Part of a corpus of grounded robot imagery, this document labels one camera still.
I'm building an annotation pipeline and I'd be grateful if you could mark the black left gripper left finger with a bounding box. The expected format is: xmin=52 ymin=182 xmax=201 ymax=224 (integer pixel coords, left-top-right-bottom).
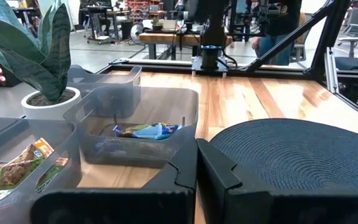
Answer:
xmin=29 ymin=136 xmax=198 ymax=224

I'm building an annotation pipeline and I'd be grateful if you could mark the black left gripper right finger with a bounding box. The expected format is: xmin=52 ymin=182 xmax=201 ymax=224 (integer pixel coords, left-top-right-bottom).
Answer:
xmin=196 ymin=138 xmax=358 ymax=224

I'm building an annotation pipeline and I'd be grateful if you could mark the orange Chewy granola bar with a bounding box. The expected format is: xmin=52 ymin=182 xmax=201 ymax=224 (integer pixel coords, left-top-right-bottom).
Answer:
xmin=35 ymin=157 xmax=70 ymax=193

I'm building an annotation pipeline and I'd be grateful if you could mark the yellow green snack bag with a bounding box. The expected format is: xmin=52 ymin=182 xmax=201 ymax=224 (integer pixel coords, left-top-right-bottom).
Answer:
xmin=0 ymin=138 xmax=55 ymax=191

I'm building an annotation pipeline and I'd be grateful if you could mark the translucent grey storage bin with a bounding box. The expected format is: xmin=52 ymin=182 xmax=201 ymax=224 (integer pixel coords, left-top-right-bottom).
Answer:
xmin=0 ymin=114 xmax=82 ymax=224
xmin=68 ymin=64 xmax=142 ymax=118
xmin=63 ymin=84 xmax=200 ymax=169

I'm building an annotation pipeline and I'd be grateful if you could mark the dark round woven placemat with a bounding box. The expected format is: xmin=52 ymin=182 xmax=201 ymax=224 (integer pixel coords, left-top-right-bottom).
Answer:
xmin=209 ymin=118 xmax=358 ymax=191

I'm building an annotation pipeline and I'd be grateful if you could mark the person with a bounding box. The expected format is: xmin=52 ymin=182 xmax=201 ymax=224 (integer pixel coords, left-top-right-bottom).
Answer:
xmin=252 ymin=0 xmax=303 ymax=66

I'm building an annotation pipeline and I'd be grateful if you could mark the snake plant in white pot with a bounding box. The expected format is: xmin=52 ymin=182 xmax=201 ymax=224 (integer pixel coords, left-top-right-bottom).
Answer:
xmin=0 ymin=0 xmax=83 ymax=121

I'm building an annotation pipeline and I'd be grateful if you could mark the wooden workbench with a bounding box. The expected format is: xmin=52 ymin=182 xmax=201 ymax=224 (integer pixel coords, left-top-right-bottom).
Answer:
xmin=138 ymin=32 xmax=233 ymax=60

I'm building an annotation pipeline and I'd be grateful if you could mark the white floor fan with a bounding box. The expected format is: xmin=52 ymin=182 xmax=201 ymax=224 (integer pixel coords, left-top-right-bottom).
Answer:
xmin=129 ymin=21 xmax=145 ymax=44

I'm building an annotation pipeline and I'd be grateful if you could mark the office chair with dark seat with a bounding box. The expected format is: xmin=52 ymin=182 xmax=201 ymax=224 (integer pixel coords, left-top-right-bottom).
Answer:
xmin=334 ymin=30 xmax=358 ymax=71

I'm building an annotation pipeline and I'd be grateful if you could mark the black trash can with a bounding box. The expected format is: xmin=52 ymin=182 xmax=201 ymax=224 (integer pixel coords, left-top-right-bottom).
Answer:
xmin=120 ymin=19 xmax=133 ymax=40

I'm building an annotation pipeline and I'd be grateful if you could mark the small potted plant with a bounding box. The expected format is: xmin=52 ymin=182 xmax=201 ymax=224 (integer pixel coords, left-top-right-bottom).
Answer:
xmin=150 ymin=14 xmax=165 ymax=31

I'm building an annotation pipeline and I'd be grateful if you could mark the black desk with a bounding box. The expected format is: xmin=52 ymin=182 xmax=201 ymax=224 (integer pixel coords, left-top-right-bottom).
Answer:
xmin=85 ymin=4 xmax=121 ymax=44

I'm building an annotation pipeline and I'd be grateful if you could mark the grey office chair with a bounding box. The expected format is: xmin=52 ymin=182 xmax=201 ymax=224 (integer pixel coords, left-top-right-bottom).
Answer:
xmin=342 ymin=6 xmax=358 ymax=35

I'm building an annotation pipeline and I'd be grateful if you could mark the black metal rig frame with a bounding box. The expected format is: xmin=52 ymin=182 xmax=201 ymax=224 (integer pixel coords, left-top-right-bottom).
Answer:
xmin=96 ymin=0 xmax=358 ymax=125

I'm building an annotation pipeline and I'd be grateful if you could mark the black arm base cable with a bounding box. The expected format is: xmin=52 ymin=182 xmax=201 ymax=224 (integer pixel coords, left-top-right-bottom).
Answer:
xmin=222 ymin=51 xmax=238 ymax=68

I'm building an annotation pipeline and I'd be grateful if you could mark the silver aluminium bracket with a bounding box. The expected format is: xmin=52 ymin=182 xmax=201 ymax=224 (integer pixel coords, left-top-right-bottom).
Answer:
xmin=324 ymin=46 xmax=339 ymax=93

